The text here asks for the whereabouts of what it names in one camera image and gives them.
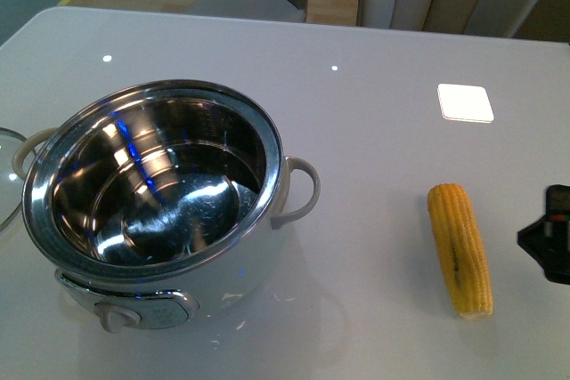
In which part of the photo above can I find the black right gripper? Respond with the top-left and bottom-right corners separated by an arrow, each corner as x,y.
517,184 -> 569,285

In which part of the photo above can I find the yellow corn cob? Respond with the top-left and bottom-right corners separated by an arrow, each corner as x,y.
427,183 -> 493,320

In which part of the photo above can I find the glass pot lid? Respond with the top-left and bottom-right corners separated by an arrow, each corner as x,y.
0,127 -> 25,232

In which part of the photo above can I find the white electric cooking pot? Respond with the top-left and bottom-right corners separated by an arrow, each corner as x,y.
12,80 -> 321,332

